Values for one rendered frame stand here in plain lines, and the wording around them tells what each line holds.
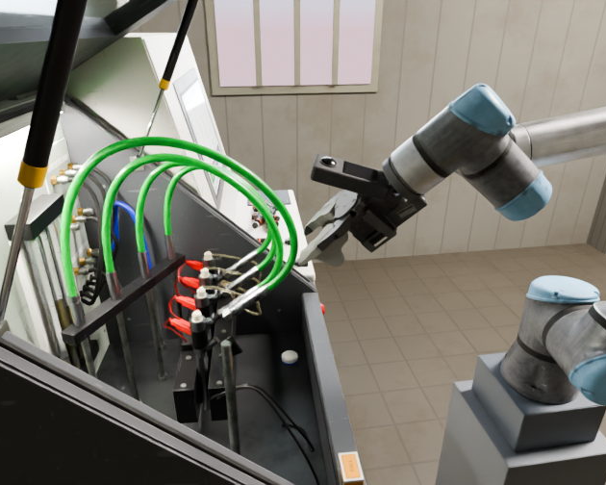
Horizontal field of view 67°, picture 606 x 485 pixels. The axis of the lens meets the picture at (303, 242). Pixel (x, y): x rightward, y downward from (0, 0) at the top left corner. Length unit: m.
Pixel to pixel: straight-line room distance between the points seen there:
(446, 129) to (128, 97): 0.70
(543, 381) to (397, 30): 2.45
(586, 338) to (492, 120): 0.42
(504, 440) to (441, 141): 0.68
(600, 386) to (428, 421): 1.42
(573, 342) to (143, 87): 0.95
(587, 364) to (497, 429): 0.32
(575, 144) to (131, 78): 0.84
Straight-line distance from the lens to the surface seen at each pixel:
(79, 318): 0.88
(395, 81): 3.14
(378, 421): 2.19
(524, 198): 0.68
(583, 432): 1.15
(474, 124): 0.62
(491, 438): 1.10
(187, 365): 0.94
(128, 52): 1.08
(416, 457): 2.09
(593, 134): 0.85
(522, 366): 1.05
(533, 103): 3.61
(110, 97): 1.10
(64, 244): 0.82
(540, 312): 0.98
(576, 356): 0.89
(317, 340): 1.02
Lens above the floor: 1.57
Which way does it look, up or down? 25 degrees down
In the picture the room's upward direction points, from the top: straight up
